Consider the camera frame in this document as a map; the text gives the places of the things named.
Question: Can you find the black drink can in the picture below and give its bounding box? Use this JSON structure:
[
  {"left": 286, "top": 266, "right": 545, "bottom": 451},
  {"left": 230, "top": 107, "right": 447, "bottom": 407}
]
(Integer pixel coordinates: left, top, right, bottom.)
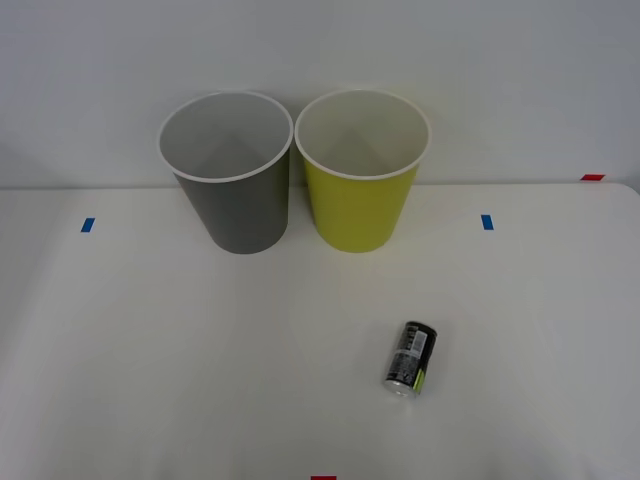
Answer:
[{"left": 382, "top": 320, "right": 439, "bottom": 399}]

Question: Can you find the yellow-green plastic waste bin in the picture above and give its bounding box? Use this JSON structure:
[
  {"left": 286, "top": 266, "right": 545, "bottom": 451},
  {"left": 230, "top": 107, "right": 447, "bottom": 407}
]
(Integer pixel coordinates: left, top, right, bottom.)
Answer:
[{"left": 293, "top": 88, "right": 432, "bottom": 254}]

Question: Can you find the grey plastic waste bin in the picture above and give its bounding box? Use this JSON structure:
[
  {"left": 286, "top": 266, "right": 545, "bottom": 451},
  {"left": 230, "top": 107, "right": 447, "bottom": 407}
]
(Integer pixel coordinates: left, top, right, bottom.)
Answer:
[{"left": 156, "top": 89, "right": 294, "bottom": 255}]

